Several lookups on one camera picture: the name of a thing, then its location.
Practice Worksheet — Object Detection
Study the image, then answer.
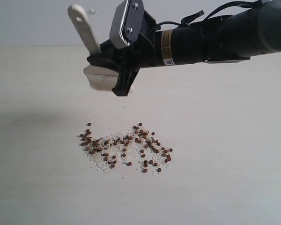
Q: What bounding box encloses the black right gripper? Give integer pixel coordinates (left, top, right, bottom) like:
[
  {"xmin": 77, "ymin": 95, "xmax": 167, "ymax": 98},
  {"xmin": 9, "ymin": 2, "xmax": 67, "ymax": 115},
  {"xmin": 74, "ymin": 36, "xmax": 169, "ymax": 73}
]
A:
[{"xmin": 87, "ymin": 11, "xmax": 156, "ymax": 97}]

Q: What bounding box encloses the wooden paint brush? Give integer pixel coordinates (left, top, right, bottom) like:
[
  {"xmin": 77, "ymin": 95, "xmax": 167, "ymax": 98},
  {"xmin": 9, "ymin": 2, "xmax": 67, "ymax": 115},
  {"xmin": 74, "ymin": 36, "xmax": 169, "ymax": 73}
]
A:
[{"xmin": 67, "ymin": 4, "xmax": 134, "ymax": 94}]

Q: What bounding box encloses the red beans and rice pile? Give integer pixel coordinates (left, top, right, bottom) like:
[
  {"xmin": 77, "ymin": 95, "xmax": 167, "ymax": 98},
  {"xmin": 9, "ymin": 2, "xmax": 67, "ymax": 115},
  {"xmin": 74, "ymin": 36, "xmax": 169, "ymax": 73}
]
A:
[{"xmin": 79, "ymin": 105, "xmax": 174, "ymax": 180}]

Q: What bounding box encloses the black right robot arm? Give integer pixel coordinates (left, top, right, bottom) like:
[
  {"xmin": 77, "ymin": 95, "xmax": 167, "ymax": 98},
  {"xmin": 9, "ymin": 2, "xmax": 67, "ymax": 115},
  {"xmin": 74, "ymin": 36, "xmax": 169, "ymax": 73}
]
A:
[{"xmin": 83, "ymin": 0, "xmax": 281, "ymax": 97}]

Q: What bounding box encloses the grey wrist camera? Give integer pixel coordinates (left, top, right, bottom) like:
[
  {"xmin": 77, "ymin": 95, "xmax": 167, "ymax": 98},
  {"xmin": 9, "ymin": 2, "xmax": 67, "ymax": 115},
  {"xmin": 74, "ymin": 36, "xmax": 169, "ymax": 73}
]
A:
[{"xmin": 109, "ymin": 0, "xmax": 144, "ymax": 50}]

